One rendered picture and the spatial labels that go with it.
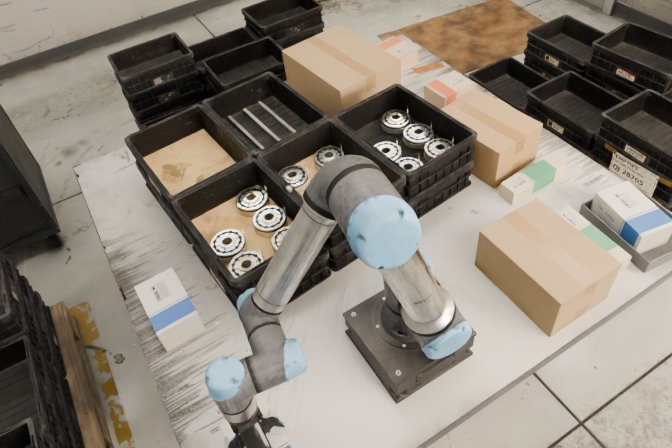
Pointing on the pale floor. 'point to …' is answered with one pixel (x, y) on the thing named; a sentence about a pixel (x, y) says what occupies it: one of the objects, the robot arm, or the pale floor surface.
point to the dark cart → (22, 194)
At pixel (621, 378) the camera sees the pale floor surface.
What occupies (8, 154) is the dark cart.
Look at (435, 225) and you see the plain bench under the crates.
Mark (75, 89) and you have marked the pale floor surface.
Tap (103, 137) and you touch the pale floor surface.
